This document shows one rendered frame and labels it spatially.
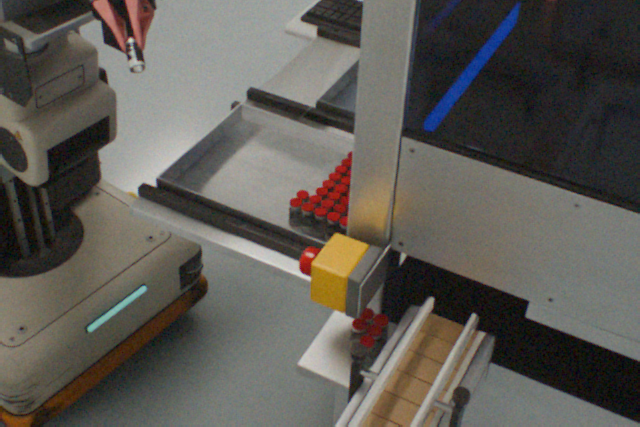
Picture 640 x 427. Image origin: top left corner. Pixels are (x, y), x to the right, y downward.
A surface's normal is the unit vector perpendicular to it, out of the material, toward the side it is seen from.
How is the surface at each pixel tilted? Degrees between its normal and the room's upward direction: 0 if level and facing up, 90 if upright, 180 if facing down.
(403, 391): 0
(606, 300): 90
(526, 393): 90
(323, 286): 90
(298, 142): 0
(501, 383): 90
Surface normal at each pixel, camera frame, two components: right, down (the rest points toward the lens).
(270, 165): 0.04, -0.78
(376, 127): -0.47, 0.54
